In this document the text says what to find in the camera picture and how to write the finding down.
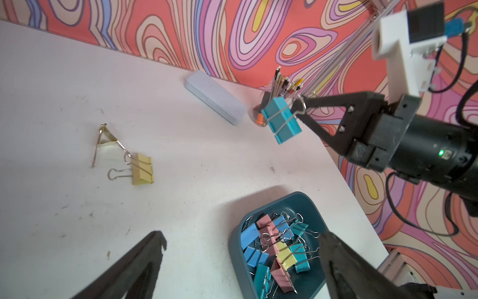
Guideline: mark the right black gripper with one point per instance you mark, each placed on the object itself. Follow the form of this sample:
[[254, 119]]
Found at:
[[378, 141]]

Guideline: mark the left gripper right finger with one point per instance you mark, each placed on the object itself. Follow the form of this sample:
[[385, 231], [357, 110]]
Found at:
[[349, 276]]

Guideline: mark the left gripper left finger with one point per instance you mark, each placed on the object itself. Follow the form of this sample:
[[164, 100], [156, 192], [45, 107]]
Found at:
[[133, 276]]

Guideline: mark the teal binder clip lone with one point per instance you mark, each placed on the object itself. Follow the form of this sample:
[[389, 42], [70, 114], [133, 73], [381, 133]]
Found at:
[[303, 254]]

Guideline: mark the pink binder clip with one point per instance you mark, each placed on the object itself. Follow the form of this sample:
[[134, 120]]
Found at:
[[269, 243], [282, 277], [267, 228]]

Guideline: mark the dark teal storage tray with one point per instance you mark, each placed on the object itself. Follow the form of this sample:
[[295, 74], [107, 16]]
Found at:
[[258, 283]]

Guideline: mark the blue binder clip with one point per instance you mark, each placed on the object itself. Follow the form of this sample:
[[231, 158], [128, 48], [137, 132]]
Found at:
[[248, 236], [282, 224], [254, 257]]

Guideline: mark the yellow binder clip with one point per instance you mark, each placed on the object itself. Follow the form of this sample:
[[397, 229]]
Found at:
[[285, 255], [140, 169]]

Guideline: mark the olive binder clip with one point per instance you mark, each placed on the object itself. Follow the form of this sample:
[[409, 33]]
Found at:
[[105, 139]]

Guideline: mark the large teal binder clip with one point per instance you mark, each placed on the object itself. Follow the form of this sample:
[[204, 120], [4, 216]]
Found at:
[[300, 229]]

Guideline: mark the blue binder clip top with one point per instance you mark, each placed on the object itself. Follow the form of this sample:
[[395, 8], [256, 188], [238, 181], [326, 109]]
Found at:
[[282, 224]]

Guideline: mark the clear pen cup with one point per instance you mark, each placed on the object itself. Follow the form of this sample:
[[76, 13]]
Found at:
[[280, 86]]

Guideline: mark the translucent plastic case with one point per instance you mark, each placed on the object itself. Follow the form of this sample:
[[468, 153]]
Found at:
[[215, 96]]

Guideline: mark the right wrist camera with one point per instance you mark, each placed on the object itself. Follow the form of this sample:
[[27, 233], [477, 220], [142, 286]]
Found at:
[[404, 40]]

